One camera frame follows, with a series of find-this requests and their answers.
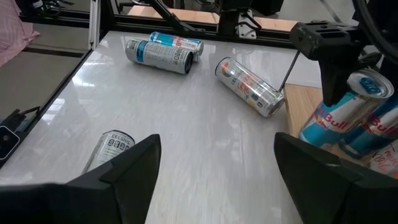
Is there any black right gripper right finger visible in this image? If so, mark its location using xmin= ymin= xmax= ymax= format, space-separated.
xmin=273 ymin=132 xmax=398 ymax=224

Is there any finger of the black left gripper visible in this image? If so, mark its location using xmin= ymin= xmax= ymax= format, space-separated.
xmin=318 ymin=57 xmax=354 ymax=108
xmin=357 ymin=52 xmax=384 ymax=71

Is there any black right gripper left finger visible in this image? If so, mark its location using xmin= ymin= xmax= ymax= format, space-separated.
xmin=0 ymin=133 xmax=162 ymax=224

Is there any small silver blue Red Bull can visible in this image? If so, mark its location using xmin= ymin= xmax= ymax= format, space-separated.
xmin=338 ymin=95 xmax=398 ymax=160
xmin=298 ymin=68 xmax=395 ymax=149

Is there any Celsius can with blue palm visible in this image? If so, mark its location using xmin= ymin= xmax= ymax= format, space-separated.
xmin=81 ymin=129 xmax=136 ymax=175

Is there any white and orange Celsius can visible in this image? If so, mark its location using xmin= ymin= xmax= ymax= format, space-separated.
xmin=215 ymin=57 xmax=286 ymax=118
xmin=368 ymin=145 xmax=398 ymax=180

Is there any tall silver can blue band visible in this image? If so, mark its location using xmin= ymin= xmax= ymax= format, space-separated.
xmin=125 ymin=38 xmax=194 ymax=75

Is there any person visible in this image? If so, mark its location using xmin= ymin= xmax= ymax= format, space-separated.
xmin=0 ymin=0 xmax=40 ymax=68

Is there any wooden shelf with black frame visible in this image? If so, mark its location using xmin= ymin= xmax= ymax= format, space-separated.
xmin=278 ymin=50 xmax=398 ymax=167

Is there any silver mounting bracket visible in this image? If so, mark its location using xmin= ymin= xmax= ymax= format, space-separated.
xmin=235 ymin=12 xmax=258 ymax=40

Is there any silver aluminium rail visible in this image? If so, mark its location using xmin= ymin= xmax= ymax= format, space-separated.
xmin=88 ymin=0 xmax=103 ymax=50

